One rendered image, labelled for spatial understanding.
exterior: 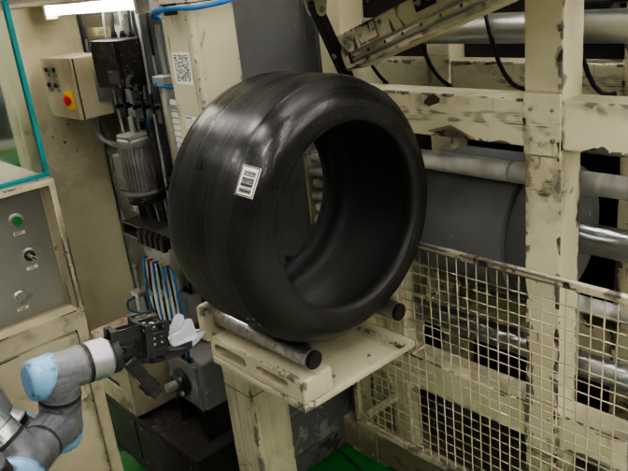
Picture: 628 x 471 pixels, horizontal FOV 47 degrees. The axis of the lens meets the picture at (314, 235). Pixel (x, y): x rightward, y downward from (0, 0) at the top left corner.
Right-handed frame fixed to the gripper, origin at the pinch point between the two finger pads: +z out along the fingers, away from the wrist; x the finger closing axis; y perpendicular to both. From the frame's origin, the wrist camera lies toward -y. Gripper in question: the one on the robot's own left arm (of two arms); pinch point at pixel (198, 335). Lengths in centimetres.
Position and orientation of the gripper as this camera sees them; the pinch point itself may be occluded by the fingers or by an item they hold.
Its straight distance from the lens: 151.2
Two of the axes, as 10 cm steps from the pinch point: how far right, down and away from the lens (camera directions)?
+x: -6.7, -1.9, 7.2
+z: 7.4, -1.9, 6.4
